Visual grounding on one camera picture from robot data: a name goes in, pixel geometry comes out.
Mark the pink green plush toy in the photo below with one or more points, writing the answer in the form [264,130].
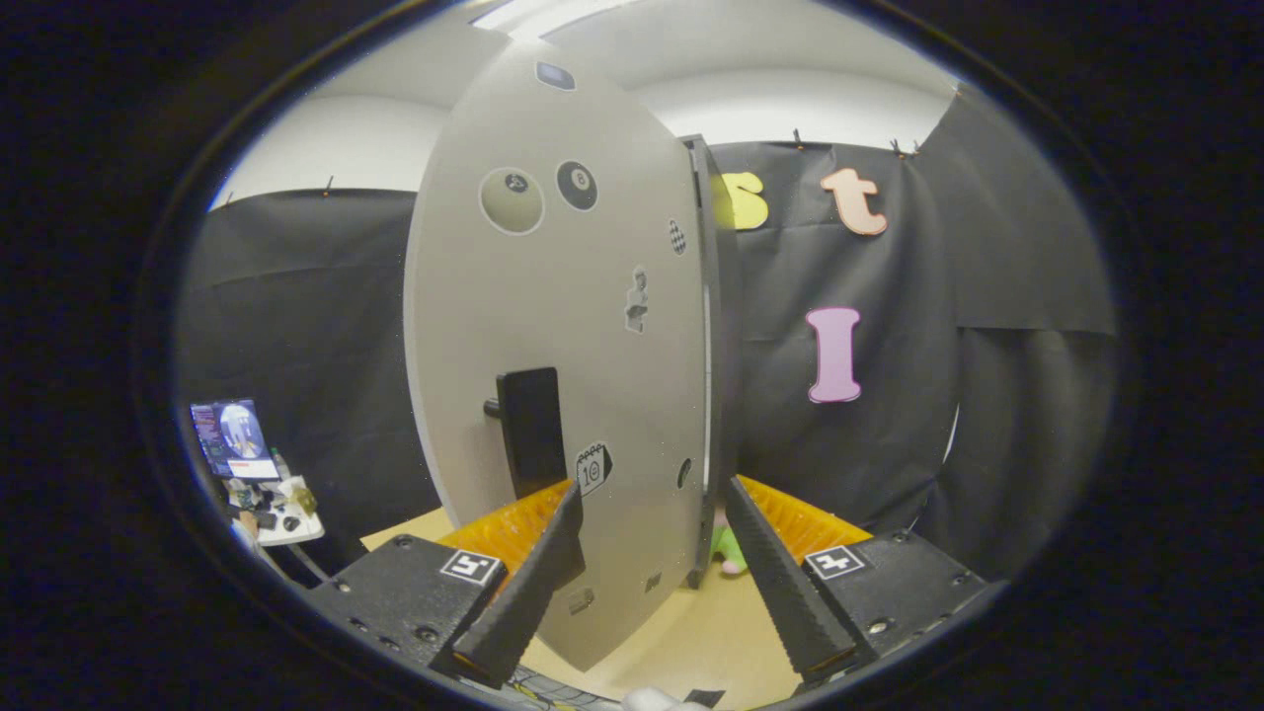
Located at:
[726,548]

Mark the computer monitor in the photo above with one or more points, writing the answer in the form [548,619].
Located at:
[232,439]

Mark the grey shoe cabinet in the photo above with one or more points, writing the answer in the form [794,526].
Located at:
[553,326]

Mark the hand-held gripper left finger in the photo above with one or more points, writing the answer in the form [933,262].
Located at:
[533,592]

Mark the cluttered white side table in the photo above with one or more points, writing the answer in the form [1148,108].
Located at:
[296,528]

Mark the long ceiling light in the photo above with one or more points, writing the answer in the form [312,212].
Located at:
[523,15]

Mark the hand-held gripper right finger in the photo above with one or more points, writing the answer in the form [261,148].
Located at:
[780,592]

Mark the small black block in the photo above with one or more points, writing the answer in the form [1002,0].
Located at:
[703,697]

